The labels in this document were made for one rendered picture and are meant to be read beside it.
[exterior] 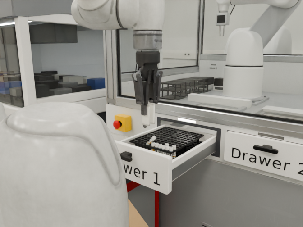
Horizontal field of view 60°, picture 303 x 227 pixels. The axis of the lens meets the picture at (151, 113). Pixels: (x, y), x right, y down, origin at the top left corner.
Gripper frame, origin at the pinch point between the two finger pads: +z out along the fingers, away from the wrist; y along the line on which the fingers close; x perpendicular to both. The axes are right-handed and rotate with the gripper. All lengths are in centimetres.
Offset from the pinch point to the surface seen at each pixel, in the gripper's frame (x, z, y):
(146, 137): 5.1, 10.8, 5.5
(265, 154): -32.5, 12.7, 20.7
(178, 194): 1.1, 40.9, 22.3
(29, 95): 79, 3, 1
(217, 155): -15.1, 18.2, 22.4
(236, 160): -23.0, 17.4, 20.7
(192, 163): -14.3, 15.5, 5.1
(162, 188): -13.9, 16.9, -11.3
